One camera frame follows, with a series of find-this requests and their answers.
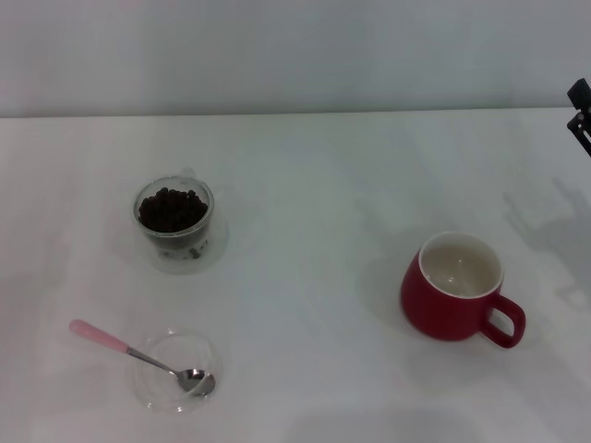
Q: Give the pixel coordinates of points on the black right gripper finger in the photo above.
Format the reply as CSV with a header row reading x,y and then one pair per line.
x,y
582,131

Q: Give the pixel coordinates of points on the red mug white inside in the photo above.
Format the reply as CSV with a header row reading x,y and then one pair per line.
x,y
429,304

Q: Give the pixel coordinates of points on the round clear glass lid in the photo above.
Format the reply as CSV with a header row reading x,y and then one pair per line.
x,y
159,385

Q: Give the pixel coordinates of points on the heap of coffee beans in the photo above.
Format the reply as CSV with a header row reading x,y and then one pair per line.
x,y
173,210

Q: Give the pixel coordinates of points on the glass jar of coffee beans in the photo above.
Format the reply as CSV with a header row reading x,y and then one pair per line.
x,y
152,242

